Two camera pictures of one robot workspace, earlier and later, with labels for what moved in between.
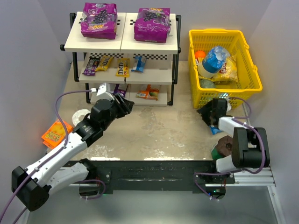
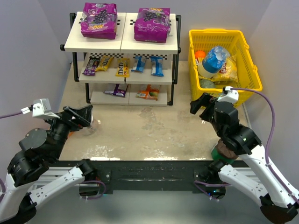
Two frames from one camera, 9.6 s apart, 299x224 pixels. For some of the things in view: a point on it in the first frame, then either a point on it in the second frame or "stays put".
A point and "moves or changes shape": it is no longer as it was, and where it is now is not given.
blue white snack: (214, 130) moves or changes shape
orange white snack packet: (149, 94) stays put
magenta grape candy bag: (99, 20) stays put
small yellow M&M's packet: (123, 69) stays put
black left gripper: (122, 105) to (71, 119)
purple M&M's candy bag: (90, 69) stays put
